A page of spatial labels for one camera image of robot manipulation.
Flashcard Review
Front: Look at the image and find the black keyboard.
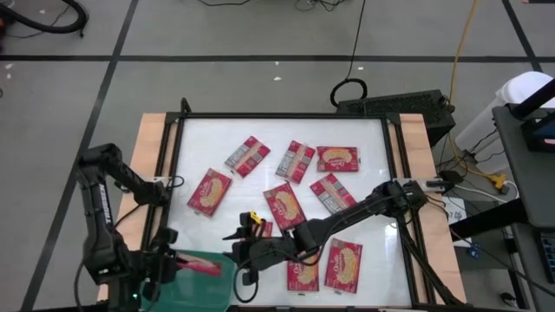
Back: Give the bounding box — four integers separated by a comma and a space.
539, 231, 555, 285

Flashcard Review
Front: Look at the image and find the white paper sheet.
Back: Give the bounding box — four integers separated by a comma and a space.
441, 195, 468, 226

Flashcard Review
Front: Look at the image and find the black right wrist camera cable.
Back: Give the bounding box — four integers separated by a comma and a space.
232, 267, 261, 304

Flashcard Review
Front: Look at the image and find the black vacuum hose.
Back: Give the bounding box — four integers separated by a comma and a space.
0, 0, 90, 36

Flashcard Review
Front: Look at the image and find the white power cable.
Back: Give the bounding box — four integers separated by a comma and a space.
453, 181, 519, 205

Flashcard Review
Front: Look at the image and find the black desk leg beam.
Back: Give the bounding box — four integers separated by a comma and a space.
448, 198, 528, 244

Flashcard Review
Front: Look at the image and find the black coiled power cable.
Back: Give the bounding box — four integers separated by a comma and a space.
329, 0, 369, 109

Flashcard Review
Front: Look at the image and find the teal plastic basket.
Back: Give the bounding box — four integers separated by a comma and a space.
139, 250, 238, 312

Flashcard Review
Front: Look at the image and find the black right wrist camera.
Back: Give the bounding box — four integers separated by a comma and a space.
239, 211, 265, 230

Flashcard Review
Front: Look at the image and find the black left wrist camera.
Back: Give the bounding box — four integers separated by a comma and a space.
151, 227, 179, 250

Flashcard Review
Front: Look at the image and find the black metal table frame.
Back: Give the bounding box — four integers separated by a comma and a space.
103, 97, 465, 312

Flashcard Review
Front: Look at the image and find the dark grey desk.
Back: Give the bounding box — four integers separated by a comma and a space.
492, 103, 555, 312

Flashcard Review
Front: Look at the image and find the light plywood base board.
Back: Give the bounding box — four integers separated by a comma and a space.
97, 113, 467, 304

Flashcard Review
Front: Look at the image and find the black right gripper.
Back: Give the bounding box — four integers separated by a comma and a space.
222, 226, 312, 270

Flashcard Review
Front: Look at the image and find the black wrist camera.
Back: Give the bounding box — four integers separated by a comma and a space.
151, 227, 179, 250
239, 211, 265, 230

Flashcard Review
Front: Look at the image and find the black perforated computer case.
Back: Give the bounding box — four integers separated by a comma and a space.
336, 89, 456, 146

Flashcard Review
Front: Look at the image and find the black floor cable bundle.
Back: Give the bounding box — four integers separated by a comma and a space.
294, 0, 348, 13

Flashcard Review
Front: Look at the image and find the yellow extension cord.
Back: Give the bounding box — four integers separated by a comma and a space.
447, 0, 508, 192

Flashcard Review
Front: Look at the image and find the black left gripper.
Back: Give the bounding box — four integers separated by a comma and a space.
145, 249, 192, 285

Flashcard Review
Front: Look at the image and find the white plastic bin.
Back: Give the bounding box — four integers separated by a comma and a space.
454, 71, 555, 174

